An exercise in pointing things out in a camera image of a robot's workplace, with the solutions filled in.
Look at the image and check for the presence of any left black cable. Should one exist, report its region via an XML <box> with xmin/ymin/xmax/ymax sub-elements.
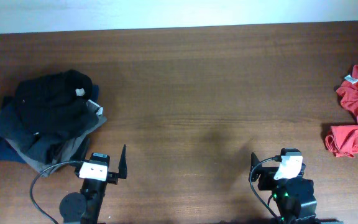
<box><xmin>29</xmin><ymin>160</ymin><xmax>83</xmax><ymax>224</ymax></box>

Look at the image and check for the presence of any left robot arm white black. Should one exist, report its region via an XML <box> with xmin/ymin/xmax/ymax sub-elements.
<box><xmin>59</xmin><ymin>146</ymin><xmax>127</xmax><ymax>224</ymax></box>

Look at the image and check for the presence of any right black cable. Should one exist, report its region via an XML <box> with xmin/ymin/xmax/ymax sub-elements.
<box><xmin>249</xmin><ymin>155</ymin><xmax>283</xmax><ymax>219</ymax></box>

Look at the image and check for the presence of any grey folded garment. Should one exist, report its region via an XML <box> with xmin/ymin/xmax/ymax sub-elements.
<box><xmin>0</xmin><ymin>100</ymin><xmax>106</xmax><ymax>172</ymax></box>

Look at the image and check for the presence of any black cable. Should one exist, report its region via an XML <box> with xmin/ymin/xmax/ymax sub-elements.
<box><xmin>29</xmin><ymin>160</ymin><xmax>83</xmax><ymax>224</ymax></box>
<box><xmin>249</xmin><ymin>155</ymin><xmax>283</xmax><ymax>219</ymax></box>

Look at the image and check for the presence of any black folded garment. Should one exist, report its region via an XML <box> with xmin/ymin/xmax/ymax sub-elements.
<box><xmin>14</xmin><ymin>70</ymin><xmax>98</xmax><ymax>139</ymax></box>

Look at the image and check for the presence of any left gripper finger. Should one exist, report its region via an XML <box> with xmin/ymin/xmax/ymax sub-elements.
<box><xmin>118</xmin><ymin>145</ymin><xmax>127</xmax><ymax>179</ymax></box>
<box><xmin>72</xmin><ymin>138</ymin><xmax>90</xmax><ymax>161</ymax></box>

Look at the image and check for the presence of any navy blue folded garment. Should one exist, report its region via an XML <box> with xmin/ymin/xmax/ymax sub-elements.
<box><xmin>0</xmin><ymin>85</ymin><xmax>99</xmax><ymax>164</ymax></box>

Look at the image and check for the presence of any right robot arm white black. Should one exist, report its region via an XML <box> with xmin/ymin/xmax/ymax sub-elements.
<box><xmin>248</xmin><ymin>148</ymin><xmax>319</xmax><ymax>223</ymax></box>

